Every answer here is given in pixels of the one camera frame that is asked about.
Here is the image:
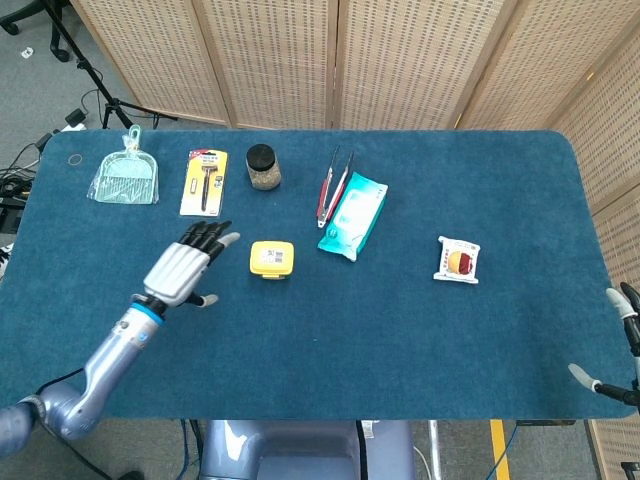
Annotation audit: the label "teal wet wipe pack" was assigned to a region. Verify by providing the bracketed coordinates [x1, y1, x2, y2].
[316, 171, 389, 264]

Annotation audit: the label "black office chair base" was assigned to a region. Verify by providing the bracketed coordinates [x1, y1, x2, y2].
[0, 0, 72, 64]

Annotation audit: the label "blue felt table mat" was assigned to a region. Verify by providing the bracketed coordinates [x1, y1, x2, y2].
[0, 128, 637, 421]

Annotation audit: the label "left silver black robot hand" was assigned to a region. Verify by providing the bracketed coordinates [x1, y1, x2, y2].
[142, 219, 242, 310]

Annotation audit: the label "white snack packet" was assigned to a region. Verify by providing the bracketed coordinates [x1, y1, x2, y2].
[432, 235, 482, 285]

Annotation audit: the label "green box with yellow lid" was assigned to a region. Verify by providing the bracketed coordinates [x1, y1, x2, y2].
[249, 240, 296, 280]

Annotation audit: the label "mint green dustpan in bag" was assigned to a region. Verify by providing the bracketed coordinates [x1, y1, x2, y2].
[86, 124, 160, 205]

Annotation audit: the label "right black grey robot hand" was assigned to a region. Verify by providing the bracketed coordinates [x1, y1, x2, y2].
[568, 282, 640, 406]

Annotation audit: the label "red handled metal tongs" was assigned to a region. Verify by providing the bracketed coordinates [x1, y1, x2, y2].
[315, 145, 355, 229]

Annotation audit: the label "glass jar with black lid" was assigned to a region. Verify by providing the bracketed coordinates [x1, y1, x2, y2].
[245, 143, 282, 192]

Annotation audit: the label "black tripod stand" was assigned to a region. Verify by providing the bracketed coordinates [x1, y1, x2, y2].
[42, 0, 179, 130]

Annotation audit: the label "tool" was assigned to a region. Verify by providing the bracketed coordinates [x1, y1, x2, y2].
[179, 148, 230, 218]

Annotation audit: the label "blue cable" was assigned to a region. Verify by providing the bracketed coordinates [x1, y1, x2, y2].
[487, 422, 519, 480]

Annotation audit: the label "silver blue robot torso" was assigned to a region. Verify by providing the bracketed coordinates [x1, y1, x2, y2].
[199, 419, 419, 480]

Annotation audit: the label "black cable bundle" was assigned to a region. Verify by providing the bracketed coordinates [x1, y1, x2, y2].
[0, 132, 54, 236]

